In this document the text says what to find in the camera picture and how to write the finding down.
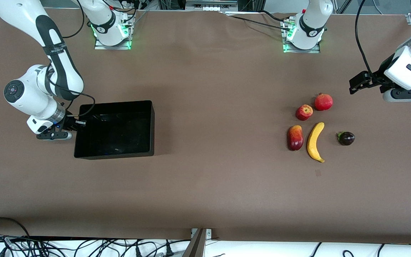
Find aluminium frame profile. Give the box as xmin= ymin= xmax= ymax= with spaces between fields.
xmin=336 ymin=0 xmax=353 ymax=14

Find black rectangular plastic tray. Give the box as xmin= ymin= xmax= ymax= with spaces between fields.
xmin=73 ymin=100 xmax=155 ymax=160

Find grey metal profile beam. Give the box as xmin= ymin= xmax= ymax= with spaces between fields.
xmin=182 ymin=228 xmax=208 ymax=257

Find white power strip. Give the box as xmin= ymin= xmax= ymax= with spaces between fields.
xmin=185 ymin=0 xmax=239 ymax=12

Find black cable on table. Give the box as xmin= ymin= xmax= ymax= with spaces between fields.
xmin=223 ymin=11 xmax=293 ymax=32

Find tangled black floor cables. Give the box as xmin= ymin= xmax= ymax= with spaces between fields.
xmin=0 ymin=234 xmax=192 ymax=257

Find red pomegranate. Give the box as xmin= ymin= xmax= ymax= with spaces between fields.
xmin=314 ymin=93 xmax=334 ymax=111

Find dark purple mangosteen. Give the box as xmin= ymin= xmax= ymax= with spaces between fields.
xmin=337 ymin=131 xmax=356 ymax=146

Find red yellow mango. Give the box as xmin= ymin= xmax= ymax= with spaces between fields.
xmin=287 ymin=125 xmax=304 ymax=151

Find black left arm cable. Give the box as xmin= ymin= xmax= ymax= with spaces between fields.
xmin=355 ymin=0 xmax=375 ymax=77

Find red apple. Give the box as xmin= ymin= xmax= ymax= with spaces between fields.
xmin=295 ymin=104 xmax=314 ymax=121

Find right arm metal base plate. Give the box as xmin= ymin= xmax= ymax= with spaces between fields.
xmin=94 ymin=14 xmax=132 ymax=50

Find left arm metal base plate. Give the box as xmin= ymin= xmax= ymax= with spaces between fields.
xmin=283 ymin=20 xmax=321 ymax=54

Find yellow banana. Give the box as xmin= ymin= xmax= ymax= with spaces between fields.
xmin=306 ymin=122 xmax=325 ymax=163

